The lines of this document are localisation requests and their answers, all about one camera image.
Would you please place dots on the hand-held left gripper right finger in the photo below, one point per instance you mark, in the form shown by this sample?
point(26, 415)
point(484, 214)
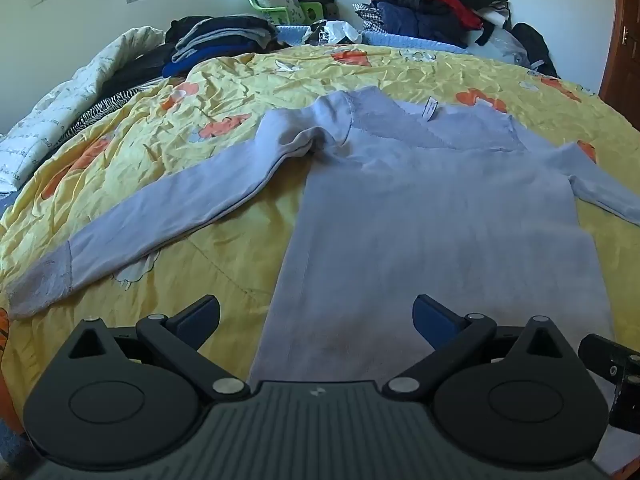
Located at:
point(435, 317)

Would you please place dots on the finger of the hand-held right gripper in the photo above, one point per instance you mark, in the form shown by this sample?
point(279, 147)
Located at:
point(597, 352)

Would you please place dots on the houndstooth cloth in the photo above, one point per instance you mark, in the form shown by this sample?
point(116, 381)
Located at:
point(369, 17)

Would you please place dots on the black backpack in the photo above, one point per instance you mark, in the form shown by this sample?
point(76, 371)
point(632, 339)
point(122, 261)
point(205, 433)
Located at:
point(535, 45)

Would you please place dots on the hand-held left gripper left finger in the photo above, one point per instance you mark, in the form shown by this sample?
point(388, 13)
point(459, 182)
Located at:
point(200, 317)

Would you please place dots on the zebra striped cloth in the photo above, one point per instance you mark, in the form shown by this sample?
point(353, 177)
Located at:
point(100, 110)

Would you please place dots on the stack of folded dark clothes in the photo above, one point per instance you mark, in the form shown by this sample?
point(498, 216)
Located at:
point(220, 35)

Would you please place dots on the yellow printed blanket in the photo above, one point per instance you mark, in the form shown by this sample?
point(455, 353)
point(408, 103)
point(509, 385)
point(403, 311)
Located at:
point(210, 125)

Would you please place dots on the wooden door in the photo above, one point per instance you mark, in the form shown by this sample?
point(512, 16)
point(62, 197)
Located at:
point(622, 70)

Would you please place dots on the grey long-sleeve shirt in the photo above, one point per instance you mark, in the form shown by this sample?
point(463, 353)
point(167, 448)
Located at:
point(425, 220)

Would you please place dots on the blue blanket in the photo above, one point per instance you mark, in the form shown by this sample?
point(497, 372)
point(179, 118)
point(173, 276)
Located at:
point(400, 40)

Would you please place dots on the white quilted comforter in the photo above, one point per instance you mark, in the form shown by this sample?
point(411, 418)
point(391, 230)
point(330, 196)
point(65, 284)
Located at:
point(60, 105)

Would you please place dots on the white plastic bag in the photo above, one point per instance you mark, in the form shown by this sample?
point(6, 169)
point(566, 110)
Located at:
point(340, 32)

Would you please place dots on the green plastic chair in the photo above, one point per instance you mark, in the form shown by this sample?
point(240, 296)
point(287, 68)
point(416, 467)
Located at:
point(270, 12)

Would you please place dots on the navy jacket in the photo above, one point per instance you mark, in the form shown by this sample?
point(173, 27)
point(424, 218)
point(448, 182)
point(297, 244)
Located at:
point(415, 22)

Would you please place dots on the clear plastic bag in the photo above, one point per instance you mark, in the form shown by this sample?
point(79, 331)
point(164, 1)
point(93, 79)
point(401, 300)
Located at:
point(500, 47)

